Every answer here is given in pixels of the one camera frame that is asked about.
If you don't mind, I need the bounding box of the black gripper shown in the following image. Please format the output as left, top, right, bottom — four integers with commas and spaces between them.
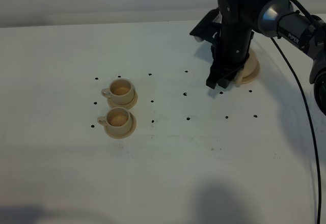
206, 0, 267, 89

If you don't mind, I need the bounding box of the beige ceramic teapot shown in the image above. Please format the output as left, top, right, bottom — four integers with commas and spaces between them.
233, 49, 260, 87

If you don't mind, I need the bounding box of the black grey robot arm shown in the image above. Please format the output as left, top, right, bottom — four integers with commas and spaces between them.
206, 0, 325, 113

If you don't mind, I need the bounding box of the round beige teapot saucer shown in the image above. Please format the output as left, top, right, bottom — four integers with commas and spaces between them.
241, 49, 260, 84

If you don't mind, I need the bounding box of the near beige cup saucer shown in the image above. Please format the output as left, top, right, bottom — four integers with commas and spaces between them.
104, 114, 137, 139

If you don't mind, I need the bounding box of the beige cup saucer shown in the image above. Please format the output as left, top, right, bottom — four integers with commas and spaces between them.
107, 91, 138, 109
104, 114, 137, 139

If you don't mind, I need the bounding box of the far beige teacup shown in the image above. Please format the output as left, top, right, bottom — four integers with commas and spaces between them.
101, 78, 135, 104

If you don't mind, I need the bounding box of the beige teacup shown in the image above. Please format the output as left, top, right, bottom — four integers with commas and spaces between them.
101, 78, 135, 104
97, 107, 132, 136

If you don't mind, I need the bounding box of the near beige teacup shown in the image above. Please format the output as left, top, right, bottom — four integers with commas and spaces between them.
97, 107, 132, 136

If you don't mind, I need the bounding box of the far beige cup saucer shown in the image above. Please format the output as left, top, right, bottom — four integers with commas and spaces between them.
107, 91, 138, 109

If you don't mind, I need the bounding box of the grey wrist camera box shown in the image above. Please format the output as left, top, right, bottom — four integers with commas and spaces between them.
189, 8, 222, 44

